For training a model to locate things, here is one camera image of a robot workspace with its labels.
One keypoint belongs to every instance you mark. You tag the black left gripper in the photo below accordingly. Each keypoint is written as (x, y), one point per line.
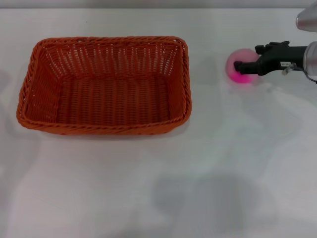
(282, 55)

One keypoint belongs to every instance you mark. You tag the pink round peach toy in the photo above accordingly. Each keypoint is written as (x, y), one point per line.
(241, 55)

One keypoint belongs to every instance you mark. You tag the small metal gripper connector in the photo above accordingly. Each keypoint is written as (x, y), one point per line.
(288, 69)

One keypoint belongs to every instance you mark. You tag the orange woven plastic basket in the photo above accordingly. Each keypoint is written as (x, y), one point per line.
(111, 106)

